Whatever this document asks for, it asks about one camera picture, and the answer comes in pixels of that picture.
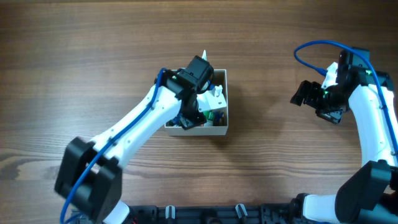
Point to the white hair conditioner tube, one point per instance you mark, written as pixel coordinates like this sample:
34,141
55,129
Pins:
204,55

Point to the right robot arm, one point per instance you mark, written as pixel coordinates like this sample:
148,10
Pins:
352,84

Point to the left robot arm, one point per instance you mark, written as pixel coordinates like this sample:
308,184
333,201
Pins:
90,175

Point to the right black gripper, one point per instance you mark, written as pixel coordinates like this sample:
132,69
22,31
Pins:
311,97

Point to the green soap box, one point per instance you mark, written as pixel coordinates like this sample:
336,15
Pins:
211,115

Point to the white cardboard box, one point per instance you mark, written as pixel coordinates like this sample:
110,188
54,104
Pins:
220,124

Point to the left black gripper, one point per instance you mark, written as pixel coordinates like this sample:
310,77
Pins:
189,121

